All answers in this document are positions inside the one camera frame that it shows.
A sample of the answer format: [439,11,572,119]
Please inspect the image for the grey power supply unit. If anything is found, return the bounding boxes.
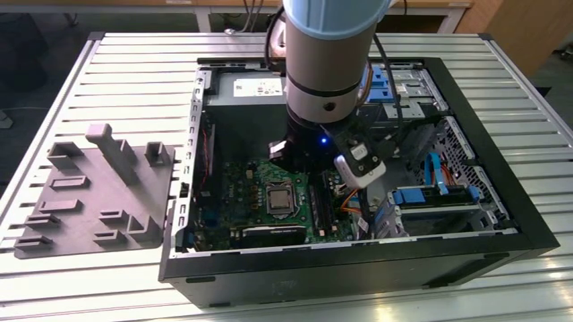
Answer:
[203,72,296,160]

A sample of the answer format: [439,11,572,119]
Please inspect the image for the silver CPU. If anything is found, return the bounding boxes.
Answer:
[267,191,292,211]

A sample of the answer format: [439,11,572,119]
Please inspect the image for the CPU socket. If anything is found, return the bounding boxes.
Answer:
[263,180,300,221]

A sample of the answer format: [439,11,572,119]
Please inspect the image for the green motherboard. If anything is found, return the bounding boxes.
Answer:
[196,157,359,251]

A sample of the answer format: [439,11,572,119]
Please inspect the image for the blue drive bay latch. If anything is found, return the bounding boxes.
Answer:
[365,65,398,104]

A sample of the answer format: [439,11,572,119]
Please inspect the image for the black graphics card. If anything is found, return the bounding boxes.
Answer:
[230,225,310,249]

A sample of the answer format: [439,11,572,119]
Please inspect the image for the hard disk in blue carrier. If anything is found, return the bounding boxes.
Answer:
[387,186,483,213]

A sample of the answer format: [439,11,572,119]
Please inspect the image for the grey metal drive cage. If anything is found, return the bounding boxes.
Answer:
[356,66,449,142]

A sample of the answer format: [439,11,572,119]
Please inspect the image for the metal disk bay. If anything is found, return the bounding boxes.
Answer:
[371,187,519,239]

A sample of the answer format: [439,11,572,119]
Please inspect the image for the black PC case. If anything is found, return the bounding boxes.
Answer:
[156,56,564,309]

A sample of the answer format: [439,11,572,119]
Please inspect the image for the grey parts rack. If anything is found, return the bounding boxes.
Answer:
[12,123,176,262]

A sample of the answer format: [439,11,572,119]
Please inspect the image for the wooden desk white legs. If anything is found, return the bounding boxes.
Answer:
[0,0,475,34]

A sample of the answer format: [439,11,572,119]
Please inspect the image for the wooden cabinet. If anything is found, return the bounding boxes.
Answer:
[455,0,573,78]

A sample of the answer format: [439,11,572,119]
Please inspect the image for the black office chair base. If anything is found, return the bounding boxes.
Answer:
[554,43,573,63]

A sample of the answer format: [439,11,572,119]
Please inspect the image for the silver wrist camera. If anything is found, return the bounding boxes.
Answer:
[319,123,389,189]

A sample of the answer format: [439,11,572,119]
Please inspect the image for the orange data wire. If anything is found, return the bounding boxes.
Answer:
[338,187,365,215]

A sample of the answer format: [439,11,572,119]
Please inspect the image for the red black twisted wire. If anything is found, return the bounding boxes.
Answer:
[200,127,214,184]

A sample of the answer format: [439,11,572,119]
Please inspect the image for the blue flat data wire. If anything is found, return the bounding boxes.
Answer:
[422,152,451,196]

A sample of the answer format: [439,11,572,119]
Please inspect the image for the black camera cable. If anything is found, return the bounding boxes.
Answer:
[370,33,403,158]

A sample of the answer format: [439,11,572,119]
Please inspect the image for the cable with silver plug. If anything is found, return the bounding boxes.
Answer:
[223,0,267,36]

